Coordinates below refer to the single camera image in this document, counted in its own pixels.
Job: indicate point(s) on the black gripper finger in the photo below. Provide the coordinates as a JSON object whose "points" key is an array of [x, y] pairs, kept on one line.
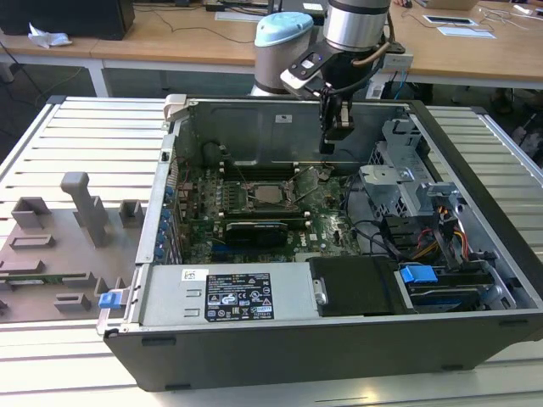
{"points": [[327, 146], [343, 135]]}

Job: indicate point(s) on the silver square CPU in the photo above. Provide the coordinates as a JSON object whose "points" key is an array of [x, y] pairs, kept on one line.
{"points": [[267, 194]]}

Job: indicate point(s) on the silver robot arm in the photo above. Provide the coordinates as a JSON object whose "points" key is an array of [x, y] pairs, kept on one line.
{"points": [[356, 29]]}

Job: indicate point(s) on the RAM slot white clips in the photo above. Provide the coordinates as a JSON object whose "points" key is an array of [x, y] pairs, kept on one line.
{"points": [[263, 163], [263, 212]]}

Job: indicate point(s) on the CPU socket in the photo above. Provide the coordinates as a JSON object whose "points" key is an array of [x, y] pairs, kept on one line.
{"points": [[248, 203]]}

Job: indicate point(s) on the blue expansion slot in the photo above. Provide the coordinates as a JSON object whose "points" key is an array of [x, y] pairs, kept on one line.
{"points": [[218, 250]]}

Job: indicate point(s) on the round coin battery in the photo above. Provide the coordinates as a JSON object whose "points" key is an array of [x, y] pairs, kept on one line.
{"points": [[326, 173]]}

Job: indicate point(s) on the grey power adapter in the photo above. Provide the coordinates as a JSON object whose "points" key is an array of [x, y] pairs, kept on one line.
{"points": [[399, 61]]}

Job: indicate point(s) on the perforated metal drive cage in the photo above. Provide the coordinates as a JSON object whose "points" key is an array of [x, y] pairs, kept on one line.
{"points": [[382, 186]]}

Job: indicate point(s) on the black computer mouse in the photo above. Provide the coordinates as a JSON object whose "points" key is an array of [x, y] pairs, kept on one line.
{"points": [[406, 3]]}

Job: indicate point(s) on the green motherboard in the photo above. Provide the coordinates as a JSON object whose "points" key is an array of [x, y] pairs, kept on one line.
{"points": [[331, 237]]}

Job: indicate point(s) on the black graphics card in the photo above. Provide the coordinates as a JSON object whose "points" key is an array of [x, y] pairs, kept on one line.
{"points": [[254, 235]]}

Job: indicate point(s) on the white tablet device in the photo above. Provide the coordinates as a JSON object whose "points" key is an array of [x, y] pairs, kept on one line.
{"points": [[449, 20]]}

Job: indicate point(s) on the white paper sheet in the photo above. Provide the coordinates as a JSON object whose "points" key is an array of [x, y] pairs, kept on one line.
{"points": [[235, 16], [466, 32]]}

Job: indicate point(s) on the black plastic shroud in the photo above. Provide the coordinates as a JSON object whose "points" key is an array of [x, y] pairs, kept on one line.
{"points": [[356, 284]]}

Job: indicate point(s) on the beige case latch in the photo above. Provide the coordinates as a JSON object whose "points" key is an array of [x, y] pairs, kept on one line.
{"points": [[175, 106]]}

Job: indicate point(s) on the blue disk carrier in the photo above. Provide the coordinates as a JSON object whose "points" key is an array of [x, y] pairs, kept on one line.
{"points": [[418, 277]]}

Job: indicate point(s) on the wooden desk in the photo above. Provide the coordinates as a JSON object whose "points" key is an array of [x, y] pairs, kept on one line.
{"points": [[169, 42], [51, 51]]}

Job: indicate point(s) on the black hard disk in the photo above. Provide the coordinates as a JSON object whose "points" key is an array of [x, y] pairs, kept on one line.
{"points": [[449, 293]]}

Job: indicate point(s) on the dark grey PC case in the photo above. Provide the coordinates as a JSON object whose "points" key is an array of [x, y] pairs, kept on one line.
{"points": [[297, 352]]}

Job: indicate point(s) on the grey power supply with label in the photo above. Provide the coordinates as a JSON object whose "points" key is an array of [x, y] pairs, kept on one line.
{"points": [[169, 297]]}

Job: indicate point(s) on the blue case latch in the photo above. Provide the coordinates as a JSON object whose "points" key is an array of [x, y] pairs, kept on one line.
{"points": [[107, 301]]}

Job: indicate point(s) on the black box on desk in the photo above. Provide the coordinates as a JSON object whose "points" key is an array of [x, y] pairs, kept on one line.
{"points": [[63, 17]]}

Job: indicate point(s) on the grey parts rack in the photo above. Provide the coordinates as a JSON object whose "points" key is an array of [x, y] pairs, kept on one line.
{"points": [[63, 263]]}

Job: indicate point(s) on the crumpled white paper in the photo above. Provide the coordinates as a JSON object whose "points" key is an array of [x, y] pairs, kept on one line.
{"points": [[48, 38]]}

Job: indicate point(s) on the green RAM stick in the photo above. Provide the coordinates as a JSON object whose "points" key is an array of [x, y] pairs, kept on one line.
{"points": [[51, 278]]}

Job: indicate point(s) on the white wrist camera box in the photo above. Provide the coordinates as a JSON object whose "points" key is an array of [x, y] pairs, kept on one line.
{"points": [[297, 76]]}

